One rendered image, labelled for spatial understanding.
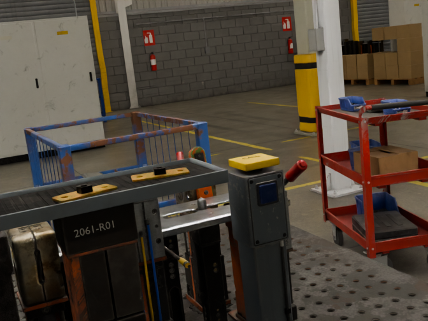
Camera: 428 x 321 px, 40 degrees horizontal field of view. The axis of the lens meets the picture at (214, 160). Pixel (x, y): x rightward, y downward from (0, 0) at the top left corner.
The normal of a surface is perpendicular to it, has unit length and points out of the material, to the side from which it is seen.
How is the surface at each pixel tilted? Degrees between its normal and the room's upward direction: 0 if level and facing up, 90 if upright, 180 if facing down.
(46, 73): 90
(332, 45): 90
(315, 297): 0
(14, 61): 90
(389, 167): 90
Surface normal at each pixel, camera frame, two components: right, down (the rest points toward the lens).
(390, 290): -0.11, -0.98
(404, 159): 0.30, 0.14
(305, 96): -0.89, 0.18
